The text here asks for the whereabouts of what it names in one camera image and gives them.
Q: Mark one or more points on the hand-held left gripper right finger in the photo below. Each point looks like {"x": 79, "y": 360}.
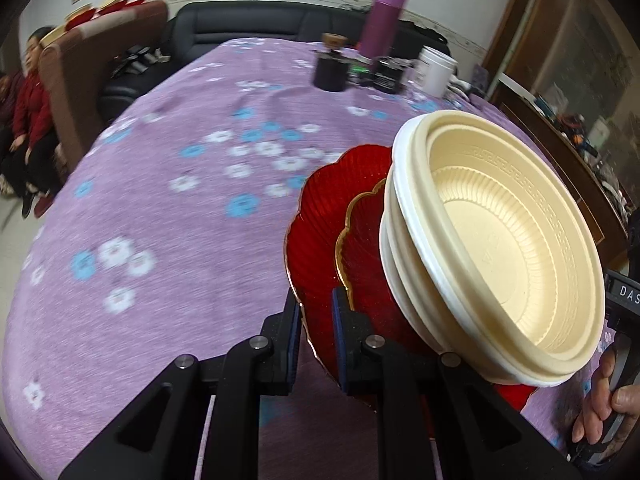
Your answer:
{"x": 350, "y": 355}

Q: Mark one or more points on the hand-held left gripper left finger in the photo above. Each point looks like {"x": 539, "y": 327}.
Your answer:
{"x": 280, "y": 345}

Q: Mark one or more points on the small red gold-rimmed plate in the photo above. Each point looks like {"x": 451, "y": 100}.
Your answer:
{"x": 362, "y": 260}

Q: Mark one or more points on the cream plastic bowl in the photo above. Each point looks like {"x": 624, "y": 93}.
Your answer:
{"x": 510, "y": 240}
{"x": 387, "y": 255}

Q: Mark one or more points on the large red glass plate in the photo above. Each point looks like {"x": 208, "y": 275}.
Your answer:
{"x": 320, "y": 220}

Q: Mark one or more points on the white foam bowl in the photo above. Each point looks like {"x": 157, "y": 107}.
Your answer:
{"x": 395, "y": 205}
{"x": 407, "y": 160}

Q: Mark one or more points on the person's right hand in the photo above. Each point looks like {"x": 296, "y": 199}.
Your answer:
{"x": 595, "y": 405}

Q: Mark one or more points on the purple floral tablecloth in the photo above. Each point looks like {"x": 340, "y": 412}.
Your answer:
{"x": 175, "y": 260}

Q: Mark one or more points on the grey patterned object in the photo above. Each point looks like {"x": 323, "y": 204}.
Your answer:
{"x": 481, "y": 79}

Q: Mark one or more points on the white crumpled bag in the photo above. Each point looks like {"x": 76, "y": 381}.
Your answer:
{"x": 462, "y": 86}

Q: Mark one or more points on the wooden sideboard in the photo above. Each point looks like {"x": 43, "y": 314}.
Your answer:
{"x": 565, "y": 35}

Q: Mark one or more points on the black jar with cork knob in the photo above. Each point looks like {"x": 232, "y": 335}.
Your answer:
{"x": 330, "y": 72}

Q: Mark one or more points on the black printed canister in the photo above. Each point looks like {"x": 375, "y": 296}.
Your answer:
{"x": 390, "y": 77}

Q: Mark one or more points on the green packet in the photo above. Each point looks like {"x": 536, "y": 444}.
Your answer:
{"x": 361, "y": 74}

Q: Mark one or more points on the white plastic jar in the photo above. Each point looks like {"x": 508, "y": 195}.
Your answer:
{"x": 435, "y": 72}

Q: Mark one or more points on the black devices pile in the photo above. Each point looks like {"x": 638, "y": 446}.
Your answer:
{"x": 137, "y": 59}

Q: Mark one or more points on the black sofa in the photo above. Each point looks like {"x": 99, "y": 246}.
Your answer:
{"x": 260, "y": 25}

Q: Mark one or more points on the brown armchair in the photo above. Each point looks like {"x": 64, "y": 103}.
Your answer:
{"x": 100, "y": 70}

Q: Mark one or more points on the purple thermos bottle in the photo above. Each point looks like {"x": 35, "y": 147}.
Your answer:
{"x": 382, "y": 20}

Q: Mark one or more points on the red and cream dish pile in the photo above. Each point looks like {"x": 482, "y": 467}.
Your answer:
{"x": 100, "y": 10}

